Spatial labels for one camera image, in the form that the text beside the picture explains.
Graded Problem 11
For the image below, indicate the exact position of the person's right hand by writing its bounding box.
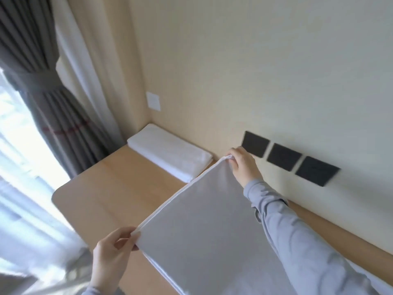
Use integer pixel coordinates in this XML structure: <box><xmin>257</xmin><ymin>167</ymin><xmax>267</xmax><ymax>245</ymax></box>
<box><xmin>226</xmin><ymin>146</ymin><xmax>265</xmax><ymax>188</ymax></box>

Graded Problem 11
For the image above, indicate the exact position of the person's left hand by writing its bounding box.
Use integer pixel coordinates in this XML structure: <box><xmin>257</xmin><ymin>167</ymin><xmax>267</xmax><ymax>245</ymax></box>
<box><xmin>88</xmin><ymin>226</ymin><xmax>142</xmax><ymax>292</ymax></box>

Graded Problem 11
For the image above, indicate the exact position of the white cloth sheet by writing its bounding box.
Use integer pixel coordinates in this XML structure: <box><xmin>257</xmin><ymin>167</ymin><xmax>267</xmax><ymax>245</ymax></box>
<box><xmin>131</xmin><ymin>155</ymin><xmax>393</xmax><ymax>295</ymax></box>

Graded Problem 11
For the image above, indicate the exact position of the person's right forearm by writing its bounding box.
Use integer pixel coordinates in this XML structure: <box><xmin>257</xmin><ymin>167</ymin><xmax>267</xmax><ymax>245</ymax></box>
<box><xmin>243</xmin><ymin>179</ymin><xmax>383</xmax><ymax>295</ymax></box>

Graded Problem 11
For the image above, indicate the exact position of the person's left forearm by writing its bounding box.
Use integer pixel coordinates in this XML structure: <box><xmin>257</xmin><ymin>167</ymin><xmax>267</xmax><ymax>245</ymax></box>
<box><xmin>80</xmin><ymin>285</ymin><xmax>125</xmax><ymax>295</ymax></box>

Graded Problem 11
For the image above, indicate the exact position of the folded white towel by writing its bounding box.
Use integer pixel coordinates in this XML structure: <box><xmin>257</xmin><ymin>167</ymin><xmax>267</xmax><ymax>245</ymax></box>
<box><xmin>127</xmin><ymin>123</ymin><xmax>214</xmax><ymax>184</ymax></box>

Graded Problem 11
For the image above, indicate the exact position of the white sheer curtain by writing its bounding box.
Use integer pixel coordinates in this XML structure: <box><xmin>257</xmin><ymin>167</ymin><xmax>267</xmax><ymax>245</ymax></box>
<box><xmin>0</xmin><ymin>69</ymin><xmax>93</xmax><ymax>295</ymax></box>

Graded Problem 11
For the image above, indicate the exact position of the grey pleated curtain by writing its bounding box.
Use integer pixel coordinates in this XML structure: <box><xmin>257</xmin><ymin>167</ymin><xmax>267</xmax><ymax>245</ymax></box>
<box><xmin>0</xmin><ymin>0</ymin><xmax>115</xmax><ymax>179</ymax></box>

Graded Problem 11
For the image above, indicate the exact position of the white curtain lining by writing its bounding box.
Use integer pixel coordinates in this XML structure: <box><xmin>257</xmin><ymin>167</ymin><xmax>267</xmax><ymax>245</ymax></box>
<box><xmin>50</xmin><ymin>0</ymin><xmax>125</xmax><ymax>148</ymax></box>

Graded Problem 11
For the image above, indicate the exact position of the grey curtain tieback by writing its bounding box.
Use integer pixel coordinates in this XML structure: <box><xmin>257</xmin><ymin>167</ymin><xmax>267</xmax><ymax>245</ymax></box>
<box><xmin>5</xmin><ymin>68</ymin><xmax>67</xmax><ymax>93</ymax></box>

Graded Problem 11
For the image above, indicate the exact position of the black wall socket plate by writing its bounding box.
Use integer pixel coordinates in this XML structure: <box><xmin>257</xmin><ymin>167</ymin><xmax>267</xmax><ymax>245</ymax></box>
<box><xmin>242</xmin><ymin>131</ymin><xmax>271</xmax><ymax>158</ymax></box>
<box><xmin>266</xmin><ymin>143</ymin><xmax>303</xmax><ymax>172</ymax></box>
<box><xmin>295</xmin><ymin>156</ymin><xmax>341</xmax><ymax>188</ymax></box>

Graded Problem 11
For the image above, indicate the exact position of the white wall switch plate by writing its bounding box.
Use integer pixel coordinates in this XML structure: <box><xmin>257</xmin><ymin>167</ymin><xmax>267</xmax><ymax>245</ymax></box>
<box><xmin>146</xmin><ymin>91</ymin><xmax>162</xmax><ymax>112</ymax></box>

